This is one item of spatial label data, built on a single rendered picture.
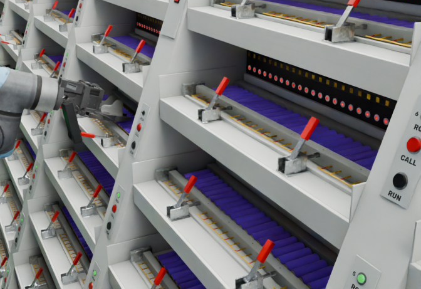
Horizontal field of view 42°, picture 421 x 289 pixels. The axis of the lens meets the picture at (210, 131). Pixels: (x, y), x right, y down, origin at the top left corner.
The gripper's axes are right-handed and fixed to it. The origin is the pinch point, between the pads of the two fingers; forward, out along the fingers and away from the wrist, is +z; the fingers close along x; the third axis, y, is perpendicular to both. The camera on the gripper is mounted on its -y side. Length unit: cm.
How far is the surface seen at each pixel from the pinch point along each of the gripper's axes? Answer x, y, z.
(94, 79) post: 35.2, 3.4, 0.5
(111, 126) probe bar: -2.2, -2.4, -3.7
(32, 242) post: 35, -57, -5
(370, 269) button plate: -101, 10, -7
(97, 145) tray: -7.9, -6.9, -8.1
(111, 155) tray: -16.6, -6.2, -7.1
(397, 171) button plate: -99, 22, -7
